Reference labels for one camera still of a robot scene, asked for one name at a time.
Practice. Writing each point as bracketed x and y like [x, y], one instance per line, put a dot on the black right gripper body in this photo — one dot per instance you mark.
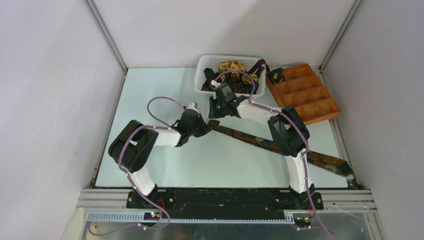
[218, 107]

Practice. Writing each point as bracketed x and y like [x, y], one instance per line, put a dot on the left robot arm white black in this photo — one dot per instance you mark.
[132, 147]

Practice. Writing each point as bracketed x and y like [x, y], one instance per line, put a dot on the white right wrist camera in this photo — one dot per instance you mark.
[214, 84]

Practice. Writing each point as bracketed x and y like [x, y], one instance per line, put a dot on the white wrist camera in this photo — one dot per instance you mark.
[214, 84]
[192, 106]

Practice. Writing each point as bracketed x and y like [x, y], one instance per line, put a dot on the red navy striped tie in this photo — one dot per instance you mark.
[259, 67]

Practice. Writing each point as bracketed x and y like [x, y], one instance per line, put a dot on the orange compartment tray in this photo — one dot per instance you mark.
[304, 91]

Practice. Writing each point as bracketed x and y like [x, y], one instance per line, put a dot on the green navy plaid tie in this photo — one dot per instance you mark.
[208, 72]

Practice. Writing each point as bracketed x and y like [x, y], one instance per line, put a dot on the white plastic mesh basket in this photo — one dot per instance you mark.
[211, 61]

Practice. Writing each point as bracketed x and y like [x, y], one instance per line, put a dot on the dark floral patterned tie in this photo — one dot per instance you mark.
[332, 164]

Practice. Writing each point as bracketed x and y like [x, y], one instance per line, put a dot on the brown dark patterned tie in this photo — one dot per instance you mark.
[236, 84]

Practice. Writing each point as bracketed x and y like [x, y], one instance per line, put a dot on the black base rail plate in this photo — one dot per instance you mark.
[226, 203]

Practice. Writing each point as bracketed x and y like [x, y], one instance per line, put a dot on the rolled dark patterned tie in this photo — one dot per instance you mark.
[276, 76]

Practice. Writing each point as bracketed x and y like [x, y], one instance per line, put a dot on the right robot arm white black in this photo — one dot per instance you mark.
[287, 129]

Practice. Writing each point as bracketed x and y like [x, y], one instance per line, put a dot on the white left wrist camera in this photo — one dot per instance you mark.
[192, 106]

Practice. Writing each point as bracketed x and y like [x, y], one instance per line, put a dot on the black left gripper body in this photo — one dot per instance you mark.
[199, 129]

